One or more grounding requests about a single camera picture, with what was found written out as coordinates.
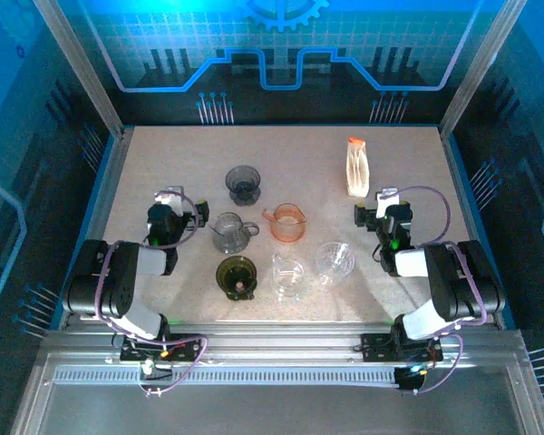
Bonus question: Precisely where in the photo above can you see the grey glass coffee server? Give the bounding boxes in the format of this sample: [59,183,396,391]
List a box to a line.
[208,211,260,255]

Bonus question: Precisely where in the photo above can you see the clear coffee dripper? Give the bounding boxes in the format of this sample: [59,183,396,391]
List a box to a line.
[315,241,356,289]

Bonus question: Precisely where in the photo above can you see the smoke grey coffee dripper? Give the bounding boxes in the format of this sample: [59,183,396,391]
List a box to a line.
[224,165,262,206]

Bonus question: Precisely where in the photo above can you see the olive green coffee dripper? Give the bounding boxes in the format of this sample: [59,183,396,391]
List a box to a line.
[215,255,258,302]

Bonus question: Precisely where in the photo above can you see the orange coffee server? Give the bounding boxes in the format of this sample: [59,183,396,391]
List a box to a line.
[261,202,308,244]

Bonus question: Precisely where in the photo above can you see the clear coffee server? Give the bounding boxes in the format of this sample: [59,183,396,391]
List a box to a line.
[270,253,306,302]

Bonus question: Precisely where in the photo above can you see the black electronics box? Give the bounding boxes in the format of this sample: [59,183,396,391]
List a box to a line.
[393,364,430,394]

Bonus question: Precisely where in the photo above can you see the grey metal front tray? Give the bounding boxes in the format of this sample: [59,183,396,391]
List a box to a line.
[8,353,544,435]

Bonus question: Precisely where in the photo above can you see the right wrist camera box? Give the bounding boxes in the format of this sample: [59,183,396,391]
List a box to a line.
[374,186,401,219]

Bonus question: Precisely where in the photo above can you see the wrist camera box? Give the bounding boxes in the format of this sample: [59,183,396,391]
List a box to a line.
[374,186,401,219]
[152,185,186,217]

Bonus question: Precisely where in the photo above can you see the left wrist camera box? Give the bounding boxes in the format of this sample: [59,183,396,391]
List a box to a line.
[152,185,186,217]

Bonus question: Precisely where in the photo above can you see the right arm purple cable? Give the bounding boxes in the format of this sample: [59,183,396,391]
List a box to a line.
[380,185,489,395]

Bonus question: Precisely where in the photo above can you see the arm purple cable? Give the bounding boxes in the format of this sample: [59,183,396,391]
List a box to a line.
[380,185,489,395]
[93,189,209,398]

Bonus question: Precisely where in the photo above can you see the table side rail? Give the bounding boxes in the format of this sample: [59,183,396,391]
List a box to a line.
[56,126,135,328]
[439,126,517,330]

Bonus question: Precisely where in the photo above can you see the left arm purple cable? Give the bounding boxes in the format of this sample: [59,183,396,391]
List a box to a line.
[93,189,209,398]

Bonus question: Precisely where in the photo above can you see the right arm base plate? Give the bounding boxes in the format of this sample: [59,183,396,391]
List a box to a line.
[360,333,444,363]

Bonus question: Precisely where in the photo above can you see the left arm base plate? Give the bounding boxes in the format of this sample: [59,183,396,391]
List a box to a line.
[119,333,201,363]

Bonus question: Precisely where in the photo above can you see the aluminium mounting rail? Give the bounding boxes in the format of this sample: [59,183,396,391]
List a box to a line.
[40,320,527,372]

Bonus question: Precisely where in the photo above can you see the slotted cable duct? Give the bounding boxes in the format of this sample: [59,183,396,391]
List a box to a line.
[53,367,403,387]

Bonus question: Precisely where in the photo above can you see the aluminium frame post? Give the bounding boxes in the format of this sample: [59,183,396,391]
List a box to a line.
[439,0,529,137]
[31,0,129,137]

